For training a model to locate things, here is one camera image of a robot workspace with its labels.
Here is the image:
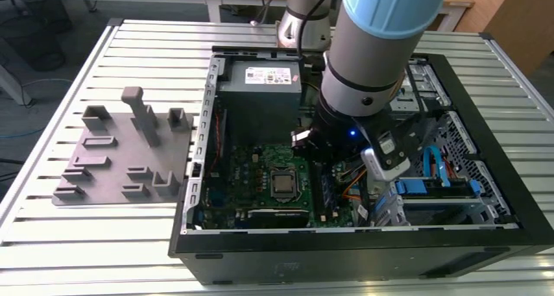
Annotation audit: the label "black RAM slot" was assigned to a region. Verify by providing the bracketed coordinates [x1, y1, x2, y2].
[311, 162, 326, 221]

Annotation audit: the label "silver CPU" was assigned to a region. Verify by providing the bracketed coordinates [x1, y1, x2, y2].
[271, 175, 299, 193]

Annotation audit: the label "grey power supply unit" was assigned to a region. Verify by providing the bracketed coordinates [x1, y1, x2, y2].
[215, 61, 303, 146]

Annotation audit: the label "CPU socket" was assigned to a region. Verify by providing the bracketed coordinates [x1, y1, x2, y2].
[267, 166, 302, 203]

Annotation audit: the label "green motherboard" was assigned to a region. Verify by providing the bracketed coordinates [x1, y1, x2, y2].
[201, 143, 369, 228]

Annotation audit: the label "blue plastic latch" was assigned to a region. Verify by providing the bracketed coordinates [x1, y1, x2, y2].
[373, 195, 393, 226]

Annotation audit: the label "blue disk carrier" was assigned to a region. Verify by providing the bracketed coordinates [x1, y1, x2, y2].
[395, 177, 481, 199]

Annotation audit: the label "metal disk bay cage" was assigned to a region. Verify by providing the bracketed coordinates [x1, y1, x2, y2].
[371, 175, 504, 227]
[389, 58, 451, 115]

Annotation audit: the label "black graphics card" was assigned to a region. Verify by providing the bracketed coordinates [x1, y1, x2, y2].
[246, 207, 313, 229]

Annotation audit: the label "black open PC case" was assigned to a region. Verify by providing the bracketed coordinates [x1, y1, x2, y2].
[167, 44, 554, 286]

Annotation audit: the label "grey parts rack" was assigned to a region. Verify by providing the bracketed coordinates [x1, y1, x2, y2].
[51, 87, 197, 208]

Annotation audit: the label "wooden cabinet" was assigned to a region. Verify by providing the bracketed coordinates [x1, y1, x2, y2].
[454, 0, 554, 79]

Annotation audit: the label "white table leg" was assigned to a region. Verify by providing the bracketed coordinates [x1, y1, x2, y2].
[0, 62, 34, 107]

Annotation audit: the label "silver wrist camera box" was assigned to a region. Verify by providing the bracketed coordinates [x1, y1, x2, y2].
[359, 130, 413, 182]

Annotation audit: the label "orange wire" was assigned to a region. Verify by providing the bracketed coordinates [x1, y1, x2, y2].
[341, 175, 370, 201]

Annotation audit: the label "blue flat data wire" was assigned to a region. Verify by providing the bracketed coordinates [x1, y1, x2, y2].
[422, 145, 451, 188]

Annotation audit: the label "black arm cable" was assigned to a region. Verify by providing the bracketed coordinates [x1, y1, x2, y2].
[297, 0, 330, 62]

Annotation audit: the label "wooden desk white frame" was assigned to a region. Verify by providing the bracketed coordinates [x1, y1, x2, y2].
[0, 0, 476, 32]

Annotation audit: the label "blue floor cable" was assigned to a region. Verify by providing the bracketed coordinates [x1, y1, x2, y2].
[0, 127, 43, 138]

